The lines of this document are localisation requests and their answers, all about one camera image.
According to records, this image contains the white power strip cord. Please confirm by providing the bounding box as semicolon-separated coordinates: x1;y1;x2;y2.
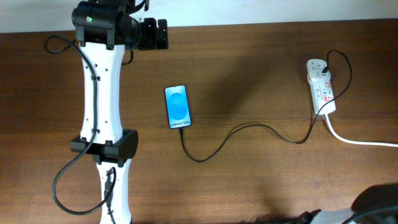
323;113;398;148

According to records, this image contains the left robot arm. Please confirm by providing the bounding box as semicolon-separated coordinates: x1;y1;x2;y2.
71;1;169;223

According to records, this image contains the white USB charger plug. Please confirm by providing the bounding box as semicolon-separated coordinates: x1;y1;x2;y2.
307;70;331;85

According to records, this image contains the blue Samsung Galaxy smartphone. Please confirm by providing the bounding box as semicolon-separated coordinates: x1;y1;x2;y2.
164;85;192;129

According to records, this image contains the white power strip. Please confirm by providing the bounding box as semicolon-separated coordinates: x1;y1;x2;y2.
306;59;336;115

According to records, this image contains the black USB charging cable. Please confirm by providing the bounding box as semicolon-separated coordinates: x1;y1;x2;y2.
178;49;353;163

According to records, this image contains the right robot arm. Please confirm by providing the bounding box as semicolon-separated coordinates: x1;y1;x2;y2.
292;183;397;224

